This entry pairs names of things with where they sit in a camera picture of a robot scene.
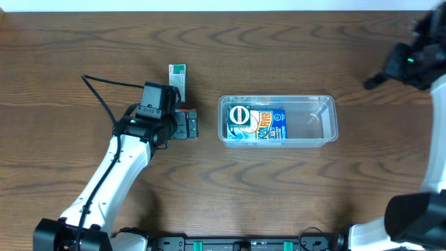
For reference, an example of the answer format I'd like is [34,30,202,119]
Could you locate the clear plastic container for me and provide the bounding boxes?
[218,95,339,148]

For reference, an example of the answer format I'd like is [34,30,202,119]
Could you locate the blue Kool Fever box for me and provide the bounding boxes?
[226,109,287,139]

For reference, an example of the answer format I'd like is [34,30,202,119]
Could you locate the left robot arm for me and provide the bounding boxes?
[33,82,182,251]

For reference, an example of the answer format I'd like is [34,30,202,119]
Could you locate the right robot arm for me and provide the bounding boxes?
[340,2,445,250]

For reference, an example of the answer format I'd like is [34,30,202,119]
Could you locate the red Panadol box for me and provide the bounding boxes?
[176,107,199,141]

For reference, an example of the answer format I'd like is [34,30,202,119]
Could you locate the white green Panadol box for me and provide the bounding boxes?
[169,64,187,102]

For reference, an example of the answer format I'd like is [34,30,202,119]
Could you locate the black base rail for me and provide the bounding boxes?
[146,234,346,251]

